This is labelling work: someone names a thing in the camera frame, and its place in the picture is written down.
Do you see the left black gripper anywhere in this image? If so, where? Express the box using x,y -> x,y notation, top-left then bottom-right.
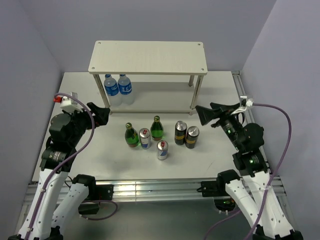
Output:
62,101 -> 110,146

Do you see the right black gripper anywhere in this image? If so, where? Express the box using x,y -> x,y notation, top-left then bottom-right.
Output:
195,102 -> 245,151

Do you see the black yellow can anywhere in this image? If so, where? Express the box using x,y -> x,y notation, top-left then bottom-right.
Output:
174,120 -> 188,146
185,126 -> 200,149

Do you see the green glass bottle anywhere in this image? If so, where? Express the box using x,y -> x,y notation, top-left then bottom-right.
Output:
150,115 -> 164,141
124,122 -> 139,148

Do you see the silver blue energy can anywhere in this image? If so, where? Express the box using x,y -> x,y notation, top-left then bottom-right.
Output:
139,128 -> 151,149
156,140 -> 169,160

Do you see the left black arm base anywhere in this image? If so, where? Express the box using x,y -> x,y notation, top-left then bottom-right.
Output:
78,184 -> 114,216

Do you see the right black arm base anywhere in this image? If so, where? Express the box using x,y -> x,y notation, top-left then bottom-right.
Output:
196,180 -> 236,214

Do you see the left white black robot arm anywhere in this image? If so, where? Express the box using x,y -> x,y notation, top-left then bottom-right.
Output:
9,102 -> 110,240

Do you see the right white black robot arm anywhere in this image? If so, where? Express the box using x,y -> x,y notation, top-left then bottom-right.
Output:
195,99 -> 303,240

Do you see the white two-tier shelf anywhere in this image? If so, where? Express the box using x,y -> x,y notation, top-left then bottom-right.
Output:
88,40 -> 208,114

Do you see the left water bottle blue label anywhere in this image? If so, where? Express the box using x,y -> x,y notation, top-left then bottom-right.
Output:
104,74 -> 122,107

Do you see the water bottle blue label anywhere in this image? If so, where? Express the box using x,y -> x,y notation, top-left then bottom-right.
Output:
117,74 -> 134,105
104,74 -> 122,107

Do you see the right water bottle blue label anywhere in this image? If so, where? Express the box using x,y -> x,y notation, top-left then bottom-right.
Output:
117,74 -> 134,105

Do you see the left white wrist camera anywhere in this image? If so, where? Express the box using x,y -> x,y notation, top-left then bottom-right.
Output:
53,96 -> 82,114

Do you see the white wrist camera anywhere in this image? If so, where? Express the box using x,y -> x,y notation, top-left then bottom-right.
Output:
234,95 -> 254,114
53,96 -> 82,114

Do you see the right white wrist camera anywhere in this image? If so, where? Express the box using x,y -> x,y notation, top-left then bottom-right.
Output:
234,95 -> 254,114

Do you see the aluminium front rail frame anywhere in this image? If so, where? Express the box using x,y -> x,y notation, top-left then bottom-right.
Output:
12,176 -> 301,240

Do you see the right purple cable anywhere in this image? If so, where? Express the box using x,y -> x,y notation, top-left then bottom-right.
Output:
204,102 -> 293,240

